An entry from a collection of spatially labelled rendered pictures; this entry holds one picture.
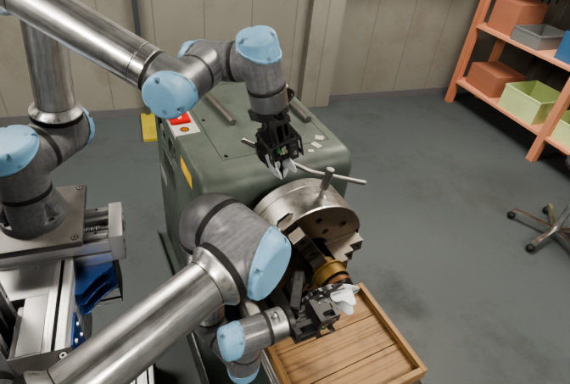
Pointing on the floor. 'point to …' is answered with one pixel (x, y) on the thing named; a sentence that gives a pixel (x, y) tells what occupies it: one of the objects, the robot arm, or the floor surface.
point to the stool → (546, 222)
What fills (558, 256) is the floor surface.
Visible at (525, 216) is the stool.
